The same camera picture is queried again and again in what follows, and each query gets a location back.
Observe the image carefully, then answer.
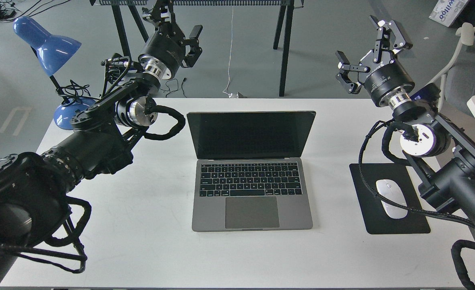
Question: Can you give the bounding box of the white cardboard box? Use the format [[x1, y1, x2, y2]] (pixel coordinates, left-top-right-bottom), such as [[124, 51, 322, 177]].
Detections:
[[429, 0, 469, 27]]

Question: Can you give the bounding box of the black trestle table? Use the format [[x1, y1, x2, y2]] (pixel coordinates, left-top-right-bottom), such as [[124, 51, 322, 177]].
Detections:
[[89, 0, 305, 97]]

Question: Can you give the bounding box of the black mouse pad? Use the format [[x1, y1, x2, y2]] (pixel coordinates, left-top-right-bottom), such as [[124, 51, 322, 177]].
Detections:
[[348, 163, 431, 234]]

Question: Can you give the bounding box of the grey laptop notebook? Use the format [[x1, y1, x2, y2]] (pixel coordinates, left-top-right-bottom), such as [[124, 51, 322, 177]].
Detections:
[[187, 111, 316, 232]]

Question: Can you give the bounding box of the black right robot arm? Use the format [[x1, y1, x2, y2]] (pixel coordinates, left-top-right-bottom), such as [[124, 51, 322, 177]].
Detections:
[[336, 15, 475, 290]]

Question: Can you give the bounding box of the blue desk lamp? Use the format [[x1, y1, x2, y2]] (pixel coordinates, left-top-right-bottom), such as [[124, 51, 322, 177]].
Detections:
[[13, 17, 97, 130]]

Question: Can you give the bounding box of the black floor cable bundle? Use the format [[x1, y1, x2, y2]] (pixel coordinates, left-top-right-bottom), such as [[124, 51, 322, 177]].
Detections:
[[0, 0, 71, 37]]

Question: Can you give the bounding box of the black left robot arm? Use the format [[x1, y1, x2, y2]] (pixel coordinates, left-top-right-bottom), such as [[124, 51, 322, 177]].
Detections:
[[0, 0, 203, 283]]

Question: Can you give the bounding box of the white computer mouse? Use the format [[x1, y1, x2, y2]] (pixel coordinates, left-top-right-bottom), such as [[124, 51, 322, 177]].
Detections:
[[376, 179, 408, 219]]

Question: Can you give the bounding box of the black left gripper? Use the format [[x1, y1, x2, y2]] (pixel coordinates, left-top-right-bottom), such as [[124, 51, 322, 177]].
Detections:
[[139, 0, 203, 80]]

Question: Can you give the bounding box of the white hanging cable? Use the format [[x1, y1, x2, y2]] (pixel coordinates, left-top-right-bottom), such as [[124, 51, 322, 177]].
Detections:
[[222, 6, 240, 99]]

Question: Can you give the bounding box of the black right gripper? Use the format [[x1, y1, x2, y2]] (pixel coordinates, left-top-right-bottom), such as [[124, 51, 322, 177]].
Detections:
[[336, 15, 415, 107]]

